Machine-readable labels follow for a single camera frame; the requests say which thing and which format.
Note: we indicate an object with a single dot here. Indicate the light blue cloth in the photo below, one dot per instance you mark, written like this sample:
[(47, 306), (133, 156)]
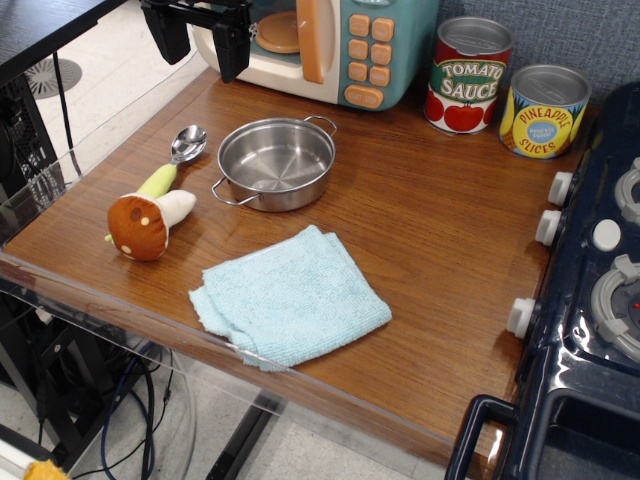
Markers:
[(291, 302)]

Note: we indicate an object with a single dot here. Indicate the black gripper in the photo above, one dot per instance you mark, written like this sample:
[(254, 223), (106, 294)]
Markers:
[(166, 21)]

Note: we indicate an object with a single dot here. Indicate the white stove knob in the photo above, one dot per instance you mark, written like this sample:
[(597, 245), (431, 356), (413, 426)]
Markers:
[(520, 316), (547, 227), (559, 188)]

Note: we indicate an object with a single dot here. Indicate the black side desk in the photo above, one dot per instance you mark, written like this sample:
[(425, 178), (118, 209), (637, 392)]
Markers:
[(32, 30)]

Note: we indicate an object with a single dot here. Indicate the stainless steel pot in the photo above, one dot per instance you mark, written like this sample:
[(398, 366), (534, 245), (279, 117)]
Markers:
[(276, 164)]

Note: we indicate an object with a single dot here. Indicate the white stove knob middle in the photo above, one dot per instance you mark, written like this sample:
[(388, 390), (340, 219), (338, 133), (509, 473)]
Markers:
[(547, 227)]

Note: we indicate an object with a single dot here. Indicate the spoon with green handle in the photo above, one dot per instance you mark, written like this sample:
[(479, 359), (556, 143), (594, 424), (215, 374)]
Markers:
[(188, 145)]

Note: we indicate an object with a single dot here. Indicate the dark blue toy stove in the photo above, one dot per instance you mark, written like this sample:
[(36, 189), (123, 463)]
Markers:
[(576, 413)]

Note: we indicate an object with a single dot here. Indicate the tomato sauce tin can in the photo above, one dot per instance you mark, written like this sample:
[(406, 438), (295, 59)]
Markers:
[(470, 61)]

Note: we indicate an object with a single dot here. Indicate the white stove knob lower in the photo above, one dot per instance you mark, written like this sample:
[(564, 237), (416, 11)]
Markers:
[(520, 316)]

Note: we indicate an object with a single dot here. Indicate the plush brown mushroom toy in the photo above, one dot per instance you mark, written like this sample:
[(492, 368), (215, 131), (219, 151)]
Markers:
[(140, 225)]

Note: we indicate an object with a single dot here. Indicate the pineapple slices tin can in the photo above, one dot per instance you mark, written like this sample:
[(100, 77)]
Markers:
[(544, 109)]

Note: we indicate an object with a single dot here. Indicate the toy microwave teal and cream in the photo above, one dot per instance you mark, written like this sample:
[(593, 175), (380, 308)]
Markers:
[(360, 54)]

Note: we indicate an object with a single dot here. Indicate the white stove knob upper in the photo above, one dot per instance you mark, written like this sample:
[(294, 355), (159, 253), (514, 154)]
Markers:
[(559, 188)]

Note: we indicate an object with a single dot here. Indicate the black table leg base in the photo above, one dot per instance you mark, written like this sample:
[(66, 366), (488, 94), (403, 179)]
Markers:
[(240, 445)]

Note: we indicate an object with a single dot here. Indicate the yellow fuzzy object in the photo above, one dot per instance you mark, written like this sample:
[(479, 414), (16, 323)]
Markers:
[(44, 470)]

